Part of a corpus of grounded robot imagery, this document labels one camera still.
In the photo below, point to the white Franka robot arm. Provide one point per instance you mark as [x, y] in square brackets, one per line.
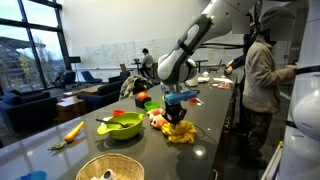
[300, 116]

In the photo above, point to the seated person by window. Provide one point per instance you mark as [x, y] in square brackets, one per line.
[65, 78]

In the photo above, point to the person in beige hoodie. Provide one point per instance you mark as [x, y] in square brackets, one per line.
[263, 80]

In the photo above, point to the wall whiteboard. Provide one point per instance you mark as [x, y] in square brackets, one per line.
[113, 53]

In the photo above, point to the black box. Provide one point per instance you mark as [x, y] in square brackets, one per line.
[141, 103]

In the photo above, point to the wooden coffee table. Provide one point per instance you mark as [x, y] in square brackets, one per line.
[70, 108]

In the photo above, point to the orange ball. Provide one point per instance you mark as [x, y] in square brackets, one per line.
[142, 95]

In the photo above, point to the standing desk with laptop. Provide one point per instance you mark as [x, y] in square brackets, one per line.
[136, 63]

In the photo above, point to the orange plush toy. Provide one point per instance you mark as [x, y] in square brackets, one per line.
[155, 112]

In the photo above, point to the yellow knitted towel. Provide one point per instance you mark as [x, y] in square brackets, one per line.
[181, 135]

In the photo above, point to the dark blue sofa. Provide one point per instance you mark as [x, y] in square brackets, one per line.
[26, 111]

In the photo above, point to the small green bowl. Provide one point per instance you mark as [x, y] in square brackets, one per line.
[151, 106]

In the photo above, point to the blue armchair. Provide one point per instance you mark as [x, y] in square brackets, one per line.
[89, 77]

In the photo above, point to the small red-orange cup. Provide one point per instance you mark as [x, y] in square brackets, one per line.
[118, 113]

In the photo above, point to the low lounge table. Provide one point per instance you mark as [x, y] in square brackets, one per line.
[88, 89]

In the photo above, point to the white tape roll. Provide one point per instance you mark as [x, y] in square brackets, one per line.
[108, 175]

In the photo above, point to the seated person at desk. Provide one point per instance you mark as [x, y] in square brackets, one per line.
[146, 62]

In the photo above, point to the red and white packages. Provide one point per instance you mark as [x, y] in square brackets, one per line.
[222, 84]

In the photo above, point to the white flat container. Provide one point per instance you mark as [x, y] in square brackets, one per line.
[203, 79]

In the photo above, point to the camouflage jacket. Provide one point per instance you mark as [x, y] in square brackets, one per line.
[133, 85]

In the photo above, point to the dark armchair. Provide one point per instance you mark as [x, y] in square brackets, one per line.
[118, 77]

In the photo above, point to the lime green bowl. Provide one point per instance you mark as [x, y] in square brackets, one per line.
[125, 131]

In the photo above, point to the grey office chair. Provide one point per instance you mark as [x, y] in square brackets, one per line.
[156, 73]

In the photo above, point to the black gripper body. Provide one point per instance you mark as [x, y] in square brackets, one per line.
[174, 111]

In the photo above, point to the dark spoon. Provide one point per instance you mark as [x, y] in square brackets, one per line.
[111, 122]

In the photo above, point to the plush toy animal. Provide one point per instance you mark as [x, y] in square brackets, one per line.
[158, 122]

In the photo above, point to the toy carrot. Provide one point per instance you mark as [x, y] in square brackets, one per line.
[73, 132]

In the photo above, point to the red measuring cup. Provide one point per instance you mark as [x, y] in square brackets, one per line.
[192, 99]

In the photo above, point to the large oval wicker basket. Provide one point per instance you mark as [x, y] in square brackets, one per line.
[100, 165]

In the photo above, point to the small blue bowl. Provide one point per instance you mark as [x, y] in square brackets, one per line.
[33, 176]

